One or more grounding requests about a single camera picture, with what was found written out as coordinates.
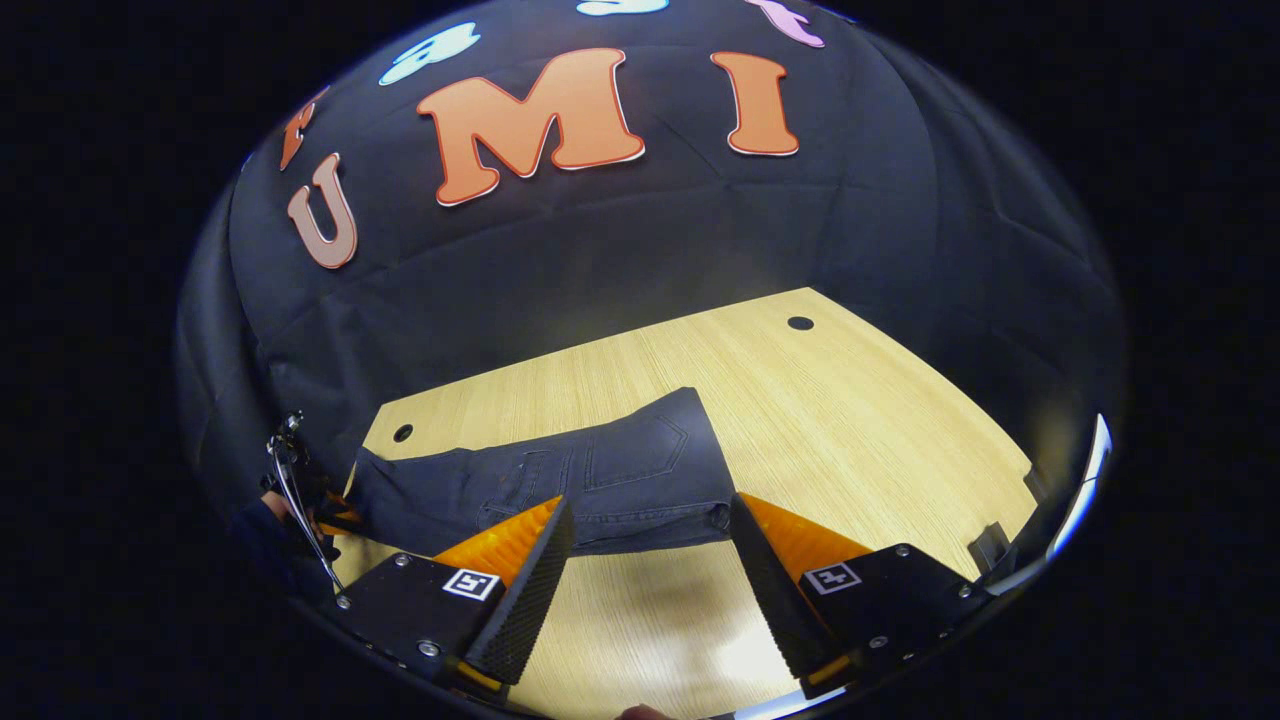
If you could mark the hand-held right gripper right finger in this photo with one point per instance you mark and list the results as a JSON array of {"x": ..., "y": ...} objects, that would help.
[{"x": 775, "y": 590}]

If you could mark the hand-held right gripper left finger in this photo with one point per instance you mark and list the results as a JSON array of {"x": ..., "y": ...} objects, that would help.
[{"x": 530, "y": 590}]

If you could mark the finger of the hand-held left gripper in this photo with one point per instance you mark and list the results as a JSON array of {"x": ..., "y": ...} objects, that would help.
[{"x": 342, "y": 515}]

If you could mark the dark grey jeans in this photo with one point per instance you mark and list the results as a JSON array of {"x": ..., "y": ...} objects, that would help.
[{"x": 640, "y": 470}]

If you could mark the black backdrop cloth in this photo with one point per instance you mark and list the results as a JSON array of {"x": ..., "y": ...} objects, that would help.
[{"x": 700, "y": 230}]

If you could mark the small black bracket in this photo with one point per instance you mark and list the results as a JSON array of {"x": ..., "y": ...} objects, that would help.
[{"x": 990, "y": 548}]

